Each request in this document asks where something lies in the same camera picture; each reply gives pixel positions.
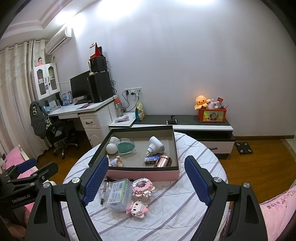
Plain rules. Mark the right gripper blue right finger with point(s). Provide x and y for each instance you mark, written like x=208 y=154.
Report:
x=246 y=221

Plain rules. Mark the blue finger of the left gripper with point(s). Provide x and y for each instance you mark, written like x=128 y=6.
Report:
x=36 y=179
x=13 y=172

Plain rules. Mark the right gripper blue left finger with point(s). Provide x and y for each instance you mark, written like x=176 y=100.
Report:
x=46 y=220

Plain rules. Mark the white round figure toy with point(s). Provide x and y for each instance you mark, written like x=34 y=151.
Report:
x=111 y=147

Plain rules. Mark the pink baby figurine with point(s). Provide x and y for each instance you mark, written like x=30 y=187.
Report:
x=116 y=162

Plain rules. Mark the clear plastic case green label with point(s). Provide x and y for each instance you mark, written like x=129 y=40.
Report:
x=116 y=195

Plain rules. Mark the teal round clear container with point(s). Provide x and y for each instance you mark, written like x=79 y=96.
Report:
x=126 y=146

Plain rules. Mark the pink cat block model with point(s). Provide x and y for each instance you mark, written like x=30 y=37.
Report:
x=137 y=209

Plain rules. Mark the pink flower block model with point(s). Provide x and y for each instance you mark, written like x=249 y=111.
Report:
x=142 y=187

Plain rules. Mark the blue rectangular pack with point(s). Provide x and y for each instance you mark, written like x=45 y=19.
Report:
x=151 y=160

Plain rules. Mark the rose gold round tin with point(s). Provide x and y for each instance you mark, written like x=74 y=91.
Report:
x=163 y=161

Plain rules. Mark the white handheld device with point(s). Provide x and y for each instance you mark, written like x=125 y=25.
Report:
x=155 y=147

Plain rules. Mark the person left hand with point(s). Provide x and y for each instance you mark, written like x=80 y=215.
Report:
x=17 y=231

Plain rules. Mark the black office chair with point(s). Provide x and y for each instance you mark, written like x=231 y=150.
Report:
x=61 y=135

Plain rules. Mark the beige curtain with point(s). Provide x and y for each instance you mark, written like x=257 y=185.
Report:
x=17 y=93

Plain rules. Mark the dark hanging jacket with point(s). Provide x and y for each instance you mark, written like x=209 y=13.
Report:
x=40 y=120

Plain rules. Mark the black flower hair clip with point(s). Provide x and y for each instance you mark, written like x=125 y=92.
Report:
x=108 y=179

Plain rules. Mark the white desk with drawers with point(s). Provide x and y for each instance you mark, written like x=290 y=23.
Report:
x=95 y=118

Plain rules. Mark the striped white tablecloth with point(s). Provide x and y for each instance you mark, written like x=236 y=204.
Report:
x=175 y=211

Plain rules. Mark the black bathroom scale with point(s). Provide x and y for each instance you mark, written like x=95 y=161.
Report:
x=243 y=148

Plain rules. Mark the black computer monitor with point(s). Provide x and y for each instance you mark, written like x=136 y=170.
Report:
x=80 y=88

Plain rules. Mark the orange capped bottle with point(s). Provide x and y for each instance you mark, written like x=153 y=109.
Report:
x=118 y=106

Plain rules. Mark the black white tv stand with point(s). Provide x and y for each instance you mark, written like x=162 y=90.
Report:
x=218 y=137

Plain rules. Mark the black computer tower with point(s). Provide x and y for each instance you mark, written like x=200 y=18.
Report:
x=100 y=86

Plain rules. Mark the pink black storage box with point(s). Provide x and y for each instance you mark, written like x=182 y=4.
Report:
x=133 y=161

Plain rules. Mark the yellow snack bag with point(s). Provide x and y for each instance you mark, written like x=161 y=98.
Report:
x=139 y=111

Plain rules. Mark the pink doll on cabinet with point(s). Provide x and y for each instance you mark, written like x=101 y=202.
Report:
x=40 y=61

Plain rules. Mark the red toy box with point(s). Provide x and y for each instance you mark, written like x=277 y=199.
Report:
x=212 y=115

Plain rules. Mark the black speaker box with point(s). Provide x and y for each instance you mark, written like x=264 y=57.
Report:
x=97 y=64

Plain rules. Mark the red triangular item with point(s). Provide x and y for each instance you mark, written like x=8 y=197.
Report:
x=97 y=52

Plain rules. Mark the orange octopus plush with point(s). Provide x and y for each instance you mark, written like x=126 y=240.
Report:
x=201 y=102

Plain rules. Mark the white air conditioner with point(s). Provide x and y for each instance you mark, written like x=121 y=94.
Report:
x=63 y=36

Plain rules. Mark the white wall cabinet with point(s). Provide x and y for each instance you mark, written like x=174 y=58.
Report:
x=45 y=80

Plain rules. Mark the wall power outlet strip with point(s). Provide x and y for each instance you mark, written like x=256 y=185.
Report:
x=136 y=90

